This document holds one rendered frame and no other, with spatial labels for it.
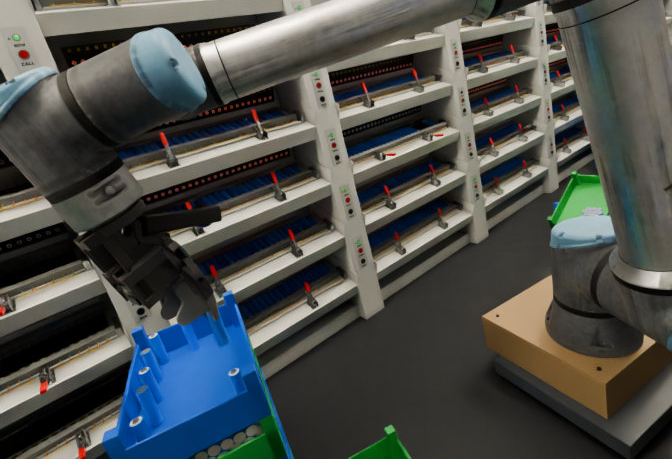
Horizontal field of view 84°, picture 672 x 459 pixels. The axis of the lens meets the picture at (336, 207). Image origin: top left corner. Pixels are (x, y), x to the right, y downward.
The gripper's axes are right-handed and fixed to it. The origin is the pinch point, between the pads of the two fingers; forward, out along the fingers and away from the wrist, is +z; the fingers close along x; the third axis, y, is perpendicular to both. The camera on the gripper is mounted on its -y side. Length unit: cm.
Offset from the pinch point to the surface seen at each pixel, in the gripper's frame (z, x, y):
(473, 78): 22, -7, -148
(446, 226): 69, -17, -104
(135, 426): 4.5, -1.0, 16.8
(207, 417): 8.2, 5.1, 11.0
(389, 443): 55, 6, -10
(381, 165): 26, -24, -87
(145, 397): 6.1, -6.5, 13.4
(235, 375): 7.7, 5.1, 4.9
